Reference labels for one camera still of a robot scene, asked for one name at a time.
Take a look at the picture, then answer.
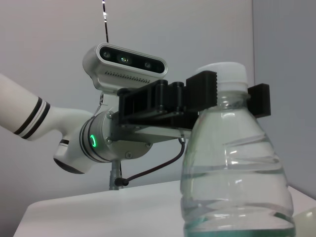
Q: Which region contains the left gripper cable with plug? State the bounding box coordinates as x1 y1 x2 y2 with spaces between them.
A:
109 138 186 191

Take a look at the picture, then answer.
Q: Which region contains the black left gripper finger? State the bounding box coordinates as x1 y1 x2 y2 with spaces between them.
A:
247 83 272 117
157 70 219 114

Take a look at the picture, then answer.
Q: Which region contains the clear water bottle green label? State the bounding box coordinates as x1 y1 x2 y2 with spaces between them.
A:
180 62 296 237

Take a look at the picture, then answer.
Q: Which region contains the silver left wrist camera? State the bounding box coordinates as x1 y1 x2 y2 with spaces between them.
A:
82 43 168 114

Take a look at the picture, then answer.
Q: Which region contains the translucent green fruit plate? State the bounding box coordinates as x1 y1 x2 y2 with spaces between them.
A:
292 207 316 237

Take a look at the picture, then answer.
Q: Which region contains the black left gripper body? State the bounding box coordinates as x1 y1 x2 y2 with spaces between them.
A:
118 83 198 130

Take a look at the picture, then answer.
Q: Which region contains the thin dark left camera cable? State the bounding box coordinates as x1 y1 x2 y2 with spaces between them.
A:
101 0 110 43

